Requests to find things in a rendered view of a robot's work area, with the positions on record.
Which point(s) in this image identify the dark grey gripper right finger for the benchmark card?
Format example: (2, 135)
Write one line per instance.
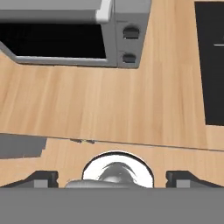
(180, 178)

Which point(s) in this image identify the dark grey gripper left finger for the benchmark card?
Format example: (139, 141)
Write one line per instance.
(43, 178)

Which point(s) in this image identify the grey cupboard front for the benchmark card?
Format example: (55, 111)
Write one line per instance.
(20, 145)

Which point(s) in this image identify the round white knob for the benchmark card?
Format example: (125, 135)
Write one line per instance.
(118, 170)

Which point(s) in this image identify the black hob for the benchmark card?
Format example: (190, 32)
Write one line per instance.
(210, 64)

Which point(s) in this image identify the grey toaster oven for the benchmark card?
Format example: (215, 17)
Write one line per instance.
(122, 32)

